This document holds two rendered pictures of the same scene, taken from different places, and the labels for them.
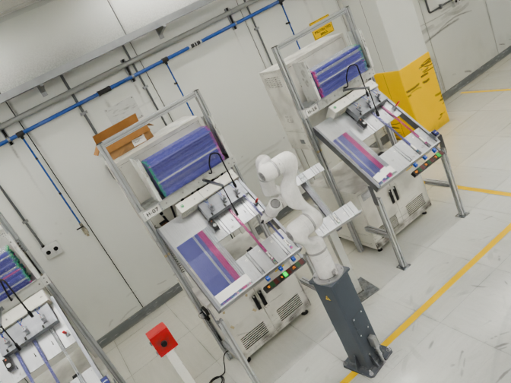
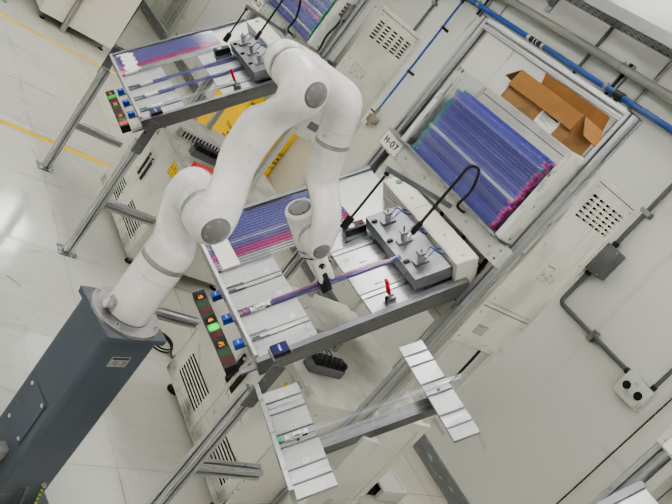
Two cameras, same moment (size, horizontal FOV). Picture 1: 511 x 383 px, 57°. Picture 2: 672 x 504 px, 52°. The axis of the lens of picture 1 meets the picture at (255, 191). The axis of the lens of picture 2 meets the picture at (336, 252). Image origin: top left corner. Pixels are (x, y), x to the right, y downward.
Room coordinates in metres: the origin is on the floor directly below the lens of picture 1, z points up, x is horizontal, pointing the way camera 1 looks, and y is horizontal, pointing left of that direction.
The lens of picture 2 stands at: (2.04, -1.73, 1.66)
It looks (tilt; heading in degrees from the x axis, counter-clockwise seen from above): 17 degrees down; 66
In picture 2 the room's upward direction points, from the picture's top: 39 degrees clockwise
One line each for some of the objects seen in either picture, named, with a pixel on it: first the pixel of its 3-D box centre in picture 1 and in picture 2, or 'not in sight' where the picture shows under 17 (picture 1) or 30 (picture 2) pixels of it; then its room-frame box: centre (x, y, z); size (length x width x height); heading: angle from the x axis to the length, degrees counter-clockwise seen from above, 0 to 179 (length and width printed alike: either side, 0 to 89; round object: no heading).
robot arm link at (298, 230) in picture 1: (305, 236); (185, 216); (2.36, -0.14, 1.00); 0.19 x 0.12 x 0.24; 112
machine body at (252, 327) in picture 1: (244, 294); (289, 401); (3.25, 0.44, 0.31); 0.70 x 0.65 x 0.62; 111
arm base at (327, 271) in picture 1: (322, 262); (143, 287); (2.38, -0.17, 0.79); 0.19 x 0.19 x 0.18
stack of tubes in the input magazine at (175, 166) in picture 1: (184, 160); (484, 160); (3.16, 0.34, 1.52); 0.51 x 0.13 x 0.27; 111
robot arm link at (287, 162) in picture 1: (296, 194); (251, 150); (2.39, -0.20, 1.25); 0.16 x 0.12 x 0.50; 112
